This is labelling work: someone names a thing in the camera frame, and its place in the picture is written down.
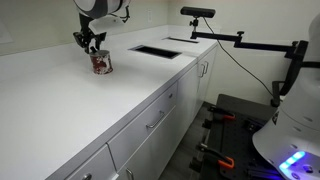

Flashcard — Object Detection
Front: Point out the white cabinet front with drawers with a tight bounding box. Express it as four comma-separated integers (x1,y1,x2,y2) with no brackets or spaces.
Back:
65,49,216,180

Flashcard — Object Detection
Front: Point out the red floral mug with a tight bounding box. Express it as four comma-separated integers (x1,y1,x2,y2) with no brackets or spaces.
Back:
90,50,113,75

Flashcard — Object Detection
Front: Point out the orange black clamp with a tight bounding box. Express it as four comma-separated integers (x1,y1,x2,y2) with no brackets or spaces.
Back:
196,143,235,169
208,105,236,120

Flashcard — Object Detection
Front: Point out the orange black clamp near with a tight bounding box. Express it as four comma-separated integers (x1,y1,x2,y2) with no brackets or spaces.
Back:
196,143,235,169

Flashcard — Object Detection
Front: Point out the silver drawer handle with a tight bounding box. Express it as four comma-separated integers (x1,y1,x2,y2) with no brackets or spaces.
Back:
146,111,165,129

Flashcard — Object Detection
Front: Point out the counter slot opening near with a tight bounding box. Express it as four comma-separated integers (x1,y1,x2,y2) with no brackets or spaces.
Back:
131,45,181,59

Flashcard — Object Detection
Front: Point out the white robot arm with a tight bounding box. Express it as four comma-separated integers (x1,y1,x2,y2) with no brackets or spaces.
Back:
191,14,320,180

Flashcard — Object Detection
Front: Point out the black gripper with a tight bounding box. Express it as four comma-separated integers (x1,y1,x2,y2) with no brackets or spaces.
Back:
73,14,106,53

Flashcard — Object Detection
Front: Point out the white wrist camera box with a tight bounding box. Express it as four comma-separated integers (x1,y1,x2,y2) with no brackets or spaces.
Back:
89,16,124,35

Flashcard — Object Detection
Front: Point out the white wall outlet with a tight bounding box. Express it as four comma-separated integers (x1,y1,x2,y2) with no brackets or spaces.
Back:
147,9,153,23

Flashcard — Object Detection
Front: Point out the orange black clamp far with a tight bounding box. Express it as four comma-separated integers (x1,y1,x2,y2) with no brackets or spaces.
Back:
208,105,236,120

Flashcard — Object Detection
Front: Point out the black camera cable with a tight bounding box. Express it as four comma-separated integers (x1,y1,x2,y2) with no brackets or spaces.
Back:
202,16,276,98

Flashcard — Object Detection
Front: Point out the black stereo camera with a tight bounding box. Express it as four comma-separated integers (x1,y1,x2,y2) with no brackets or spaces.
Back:
180,7,216,18

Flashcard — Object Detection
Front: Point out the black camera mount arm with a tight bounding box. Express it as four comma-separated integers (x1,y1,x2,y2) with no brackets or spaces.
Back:
189,18,309,98

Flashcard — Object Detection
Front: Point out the black perforated robot table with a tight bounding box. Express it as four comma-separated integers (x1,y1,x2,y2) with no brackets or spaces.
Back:
199,94,284,180

